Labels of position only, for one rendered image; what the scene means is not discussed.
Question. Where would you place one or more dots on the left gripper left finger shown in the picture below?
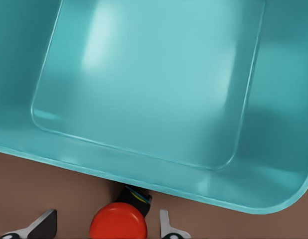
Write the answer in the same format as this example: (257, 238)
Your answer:
(38, 227)

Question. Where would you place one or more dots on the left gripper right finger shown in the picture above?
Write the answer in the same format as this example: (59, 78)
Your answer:
(167, 225)

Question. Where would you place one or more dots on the blue storage box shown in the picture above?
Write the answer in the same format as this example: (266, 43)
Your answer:
(154, 82)

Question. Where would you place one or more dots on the red push button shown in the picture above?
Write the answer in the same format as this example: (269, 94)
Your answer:
(118, 222)

